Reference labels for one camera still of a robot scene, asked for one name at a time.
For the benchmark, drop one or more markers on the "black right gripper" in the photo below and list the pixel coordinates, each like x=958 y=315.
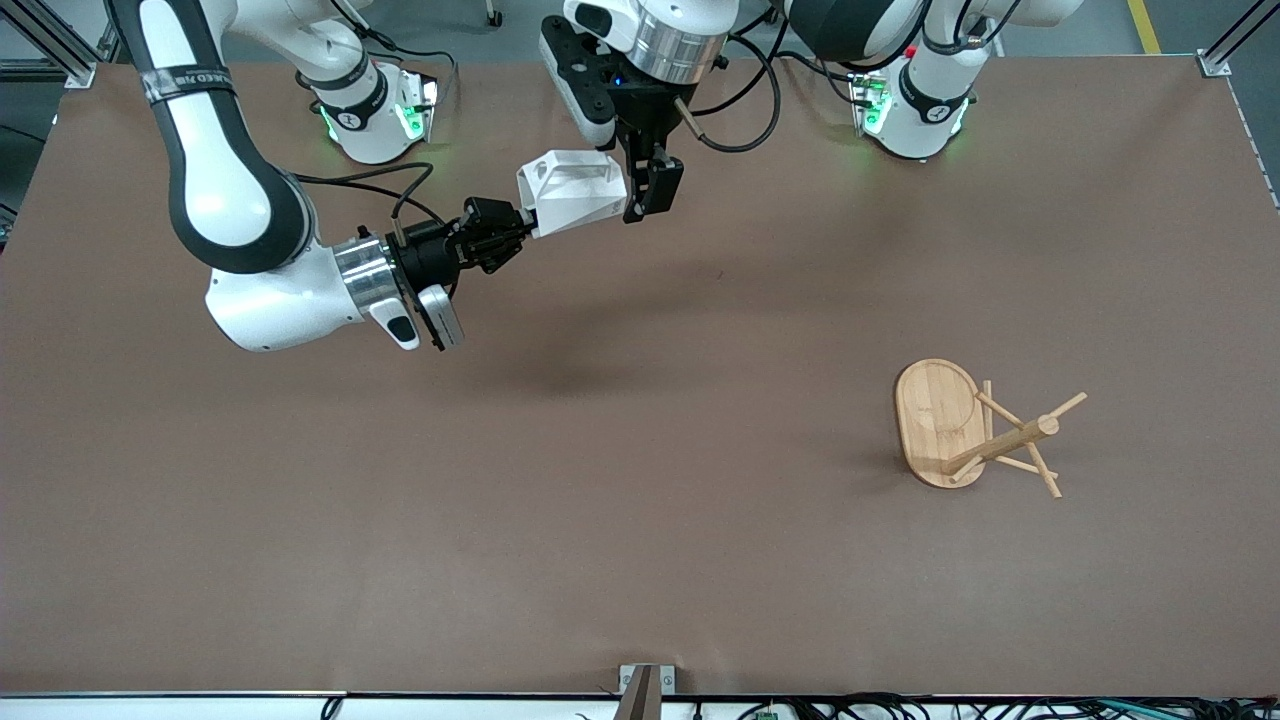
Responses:
x=428 y=259

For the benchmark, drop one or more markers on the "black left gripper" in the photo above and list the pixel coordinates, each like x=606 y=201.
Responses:
x=641 y=112

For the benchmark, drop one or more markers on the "white angular plastic cup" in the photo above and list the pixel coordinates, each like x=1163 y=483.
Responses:
x=575 y=195

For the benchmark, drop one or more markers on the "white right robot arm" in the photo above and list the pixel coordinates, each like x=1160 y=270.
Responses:
x=215 y=200

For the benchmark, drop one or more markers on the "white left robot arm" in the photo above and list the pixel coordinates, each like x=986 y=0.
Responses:
x=680 y=40

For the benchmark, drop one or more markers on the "wooden cup rack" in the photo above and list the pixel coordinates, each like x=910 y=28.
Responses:
x=935 y=420

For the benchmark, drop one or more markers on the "metal table edge bracket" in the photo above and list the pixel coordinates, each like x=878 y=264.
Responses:
x=628 y=676

